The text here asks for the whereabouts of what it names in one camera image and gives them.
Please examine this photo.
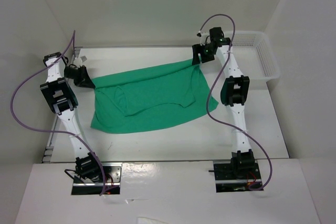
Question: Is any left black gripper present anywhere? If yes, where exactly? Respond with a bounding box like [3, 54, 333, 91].
[63, 65, 95, 89]

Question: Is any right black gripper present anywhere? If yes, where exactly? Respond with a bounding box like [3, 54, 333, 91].
[192, 42, 215, 66]

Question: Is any green tank top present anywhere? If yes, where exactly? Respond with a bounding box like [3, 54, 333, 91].
[91, 60, 218, 134]

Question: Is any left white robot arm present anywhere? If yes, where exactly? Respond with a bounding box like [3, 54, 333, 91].
[40, 52, 104, 182]

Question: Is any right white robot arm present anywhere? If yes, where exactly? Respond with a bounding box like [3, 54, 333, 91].
[192, 27, 255, 179]

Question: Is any white plastic mesh basket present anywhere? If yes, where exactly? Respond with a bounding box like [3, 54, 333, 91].
[225, 30, 280, 82]

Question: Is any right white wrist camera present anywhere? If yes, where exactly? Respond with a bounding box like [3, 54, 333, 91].
[196, 31, 209, 46]

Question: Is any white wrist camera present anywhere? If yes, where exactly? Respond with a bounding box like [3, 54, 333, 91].
[73, 56, 87, 68]
[196, 31, 209, 46]

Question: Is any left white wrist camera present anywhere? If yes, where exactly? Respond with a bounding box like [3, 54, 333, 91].
[73, 56, 87, 68]

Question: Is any aluminium table edge rail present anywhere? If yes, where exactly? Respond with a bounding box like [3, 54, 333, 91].
[41, 47, 82, 163]

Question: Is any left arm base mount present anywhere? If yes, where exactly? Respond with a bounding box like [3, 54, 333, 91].
[64, 163, 122, 196]

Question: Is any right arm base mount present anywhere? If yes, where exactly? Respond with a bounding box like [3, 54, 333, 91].
[208, 162, 263, 193]

